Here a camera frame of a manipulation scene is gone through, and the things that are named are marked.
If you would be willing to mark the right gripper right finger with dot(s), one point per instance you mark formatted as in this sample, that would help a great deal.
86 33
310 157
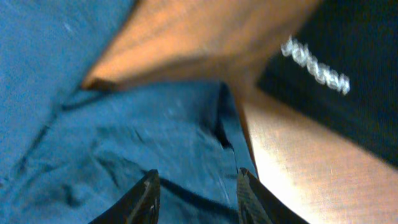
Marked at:
257 205

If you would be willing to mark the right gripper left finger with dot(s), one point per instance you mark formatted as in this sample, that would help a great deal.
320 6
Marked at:
139 205

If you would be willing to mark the navy blue shorts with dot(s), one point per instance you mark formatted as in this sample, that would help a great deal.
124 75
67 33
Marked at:
68 155

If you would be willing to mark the black garment with logo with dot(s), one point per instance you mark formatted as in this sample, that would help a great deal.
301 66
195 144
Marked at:
340 69

